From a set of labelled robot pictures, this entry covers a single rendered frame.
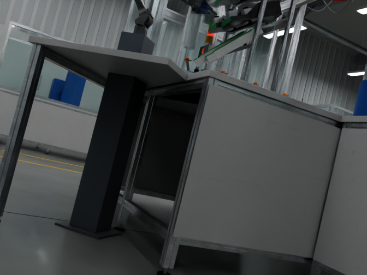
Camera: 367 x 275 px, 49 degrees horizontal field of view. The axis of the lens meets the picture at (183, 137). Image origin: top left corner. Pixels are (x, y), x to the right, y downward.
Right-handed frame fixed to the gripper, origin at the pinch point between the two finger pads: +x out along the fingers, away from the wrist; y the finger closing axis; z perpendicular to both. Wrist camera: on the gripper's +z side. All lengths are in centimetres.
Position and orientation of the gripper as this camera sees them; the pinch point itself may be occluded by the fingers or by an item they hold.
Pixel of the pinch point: (206, 8)
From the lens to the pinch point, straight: 226.2
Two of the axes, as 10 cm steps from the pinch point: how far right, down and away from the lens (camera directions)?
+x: 8.8, 4.6, 1.1
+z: 4.6, -8.9, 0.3
